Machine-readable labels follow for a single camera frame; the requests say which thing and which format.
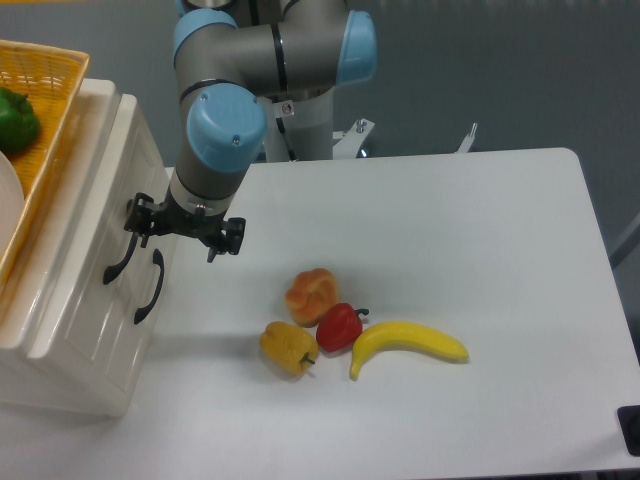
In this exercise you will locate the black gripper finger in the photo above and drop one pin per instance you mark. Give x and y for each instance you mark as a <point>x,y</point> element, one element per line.
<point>145,218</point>
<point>225,238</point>

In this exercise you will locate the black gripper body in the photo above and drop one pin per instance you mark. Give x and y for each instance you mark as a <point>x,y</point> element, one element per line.
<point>173,219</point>

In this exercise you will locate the black top drawer handle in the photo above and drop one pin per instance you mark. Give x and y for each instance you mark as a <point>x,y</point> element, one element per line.
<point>112,272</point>

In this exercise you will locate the black drawer handle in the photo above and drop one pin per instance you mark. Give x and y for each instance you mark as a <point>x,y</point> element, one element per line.
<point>143,312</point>
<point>112,272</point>

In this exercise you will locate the yellow bell pepper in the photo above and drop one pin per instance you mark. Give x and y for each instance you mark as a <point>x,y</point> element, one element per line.
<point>290,347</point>

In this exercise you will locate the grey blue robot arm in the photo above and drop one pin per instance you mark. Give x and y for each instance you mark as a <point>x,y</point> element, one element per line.
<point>246,90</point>

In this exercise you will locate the white drawer cabinet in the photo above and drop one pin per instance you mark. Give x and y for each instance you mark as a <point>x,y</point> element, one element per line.
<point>27,292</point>

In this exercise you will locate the orange bread roll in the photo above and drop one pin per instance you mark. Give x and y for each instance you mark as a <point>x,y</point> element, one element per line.
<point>311,295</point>

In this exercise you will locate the white plate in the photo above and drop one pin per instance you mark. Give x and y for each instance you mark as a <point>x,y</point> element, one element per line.
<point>11,201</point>

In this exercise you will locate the red bell pepper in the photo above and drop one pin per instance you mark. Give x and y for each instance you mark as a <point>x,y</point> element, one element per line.
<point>340,326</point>

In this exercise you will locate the green bell pepper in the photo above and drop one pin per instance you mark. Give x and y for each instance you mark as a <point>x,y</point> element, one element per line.
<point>20,127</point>

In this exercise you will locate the yellow woven basket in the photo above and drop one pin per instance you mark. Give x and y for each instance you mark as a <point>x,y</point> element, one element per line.
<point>51,77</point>

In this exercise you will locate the yellow banana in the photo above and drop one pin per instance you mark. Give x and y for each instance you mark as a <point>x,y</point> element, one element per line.
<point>404,335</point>

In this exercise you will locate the black device at table edge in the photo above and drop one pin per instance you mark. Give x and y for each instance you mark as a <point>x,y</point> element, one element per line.
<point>629,420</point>

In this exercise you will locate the black bottom drawer handle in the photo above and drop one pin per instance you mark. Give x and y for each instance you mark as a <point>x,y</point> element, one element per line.
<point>143,312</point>

